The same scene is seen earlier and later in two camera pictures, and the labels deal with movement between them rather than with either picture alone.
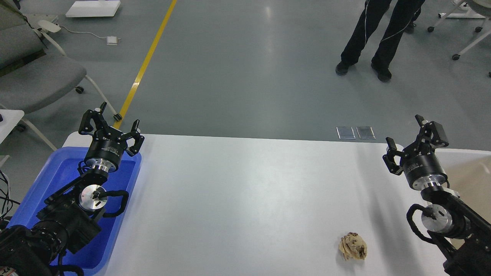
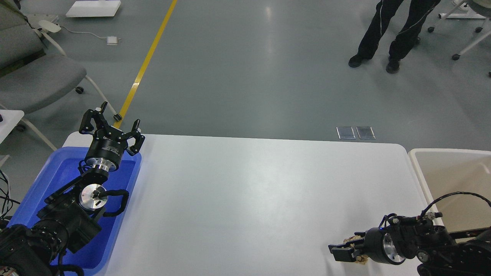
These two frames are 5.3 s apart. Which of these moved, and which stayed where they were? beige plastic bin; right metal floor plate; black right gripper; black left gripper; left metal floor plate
Moved: black right gripper
Stayed: beige plastic bin; left metal floor plate; black left gripper; right metal floor plate
